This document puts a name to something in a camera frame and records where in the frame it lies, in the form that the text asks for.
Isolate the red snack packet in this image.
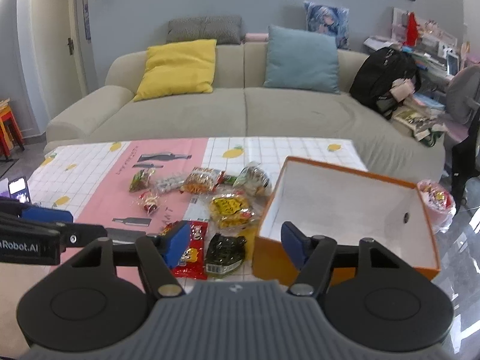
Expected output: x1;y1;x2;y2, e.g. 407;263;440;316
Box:
172;220;208;281

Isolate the clear green-white snack bag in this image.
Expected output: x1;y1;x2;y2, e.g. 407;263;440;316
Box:
233;162;272;197

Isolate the smartphone with lit screen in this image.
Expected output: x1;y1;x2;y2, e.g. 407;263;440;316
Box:
8;176;32;203

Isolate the small red candy packet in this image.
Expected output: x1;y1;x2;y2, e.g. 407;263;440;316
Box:
138;190;159;215

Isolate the orange cardboard box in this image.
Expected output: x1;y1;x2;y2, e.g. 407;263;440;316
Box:
252;156;441;286

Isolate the white flat sachet packet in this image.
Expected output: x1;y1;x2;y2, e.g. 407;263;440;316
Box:
181;194;212;222

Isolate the dark green seaweed packet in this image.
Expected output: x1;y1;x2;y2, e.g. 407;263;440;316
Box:
204;233;247;277

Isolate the clear white candy packet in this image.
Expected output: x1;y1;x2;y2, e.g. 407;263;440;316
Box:
153;174;187;195

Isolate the green nut snack packet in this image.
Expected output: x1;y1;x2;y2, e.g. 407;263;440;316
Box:
128;169;155;193

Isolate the yellow snack packet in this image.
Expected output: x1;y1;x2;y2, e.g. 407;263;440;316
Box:
208;192;258;229

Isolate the orange cracker snack packet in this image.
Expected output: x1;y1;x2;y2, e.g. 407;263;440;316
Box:
180;166;224;194

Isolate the pink white lemon tablecloth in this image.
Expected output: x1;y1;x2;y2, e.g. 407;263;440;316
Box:
28;136;369;284

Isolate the red orange stool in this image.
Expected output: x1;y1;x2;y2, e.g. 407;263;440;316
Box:
0;98;24;161

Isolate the green sausage snack stick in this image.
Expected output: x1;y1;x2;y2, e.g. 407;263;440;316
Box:
220;174;238;187

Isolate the pink plastic snack bag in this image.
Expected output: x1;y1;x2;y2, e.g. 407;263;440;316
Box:
417;180;456;233

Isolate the beige sofa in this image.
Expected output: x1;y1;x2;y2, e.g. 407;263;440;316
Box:
46;43;446;182

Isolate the black backpack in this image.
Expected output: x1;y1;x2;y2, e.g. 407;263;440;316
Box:
350;47;422;120

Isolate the yellow cushion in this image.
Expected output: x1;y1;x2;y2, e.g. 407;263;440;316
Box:
133;39;216;102

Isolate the teal cushion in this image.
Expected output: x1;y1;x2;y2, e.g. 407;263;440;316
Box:
264;25;339;94

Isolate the grey office chair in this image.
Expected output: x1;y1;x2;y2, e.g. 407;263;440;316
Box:
444;63;480;136

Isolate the white door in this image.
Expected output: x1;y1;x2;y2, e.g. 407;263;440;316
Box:
32;0;87;119

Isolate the grey cushion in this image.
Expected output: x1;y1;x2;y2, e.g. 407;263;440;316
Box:
166;16;242;45

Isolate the anime print pillow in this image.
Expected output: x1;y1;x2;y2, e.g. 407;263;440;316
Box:
304;1;350;50

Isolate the cluttered desk pile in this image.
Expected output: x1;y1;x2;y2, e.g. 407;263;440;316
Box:
363;7;479;143

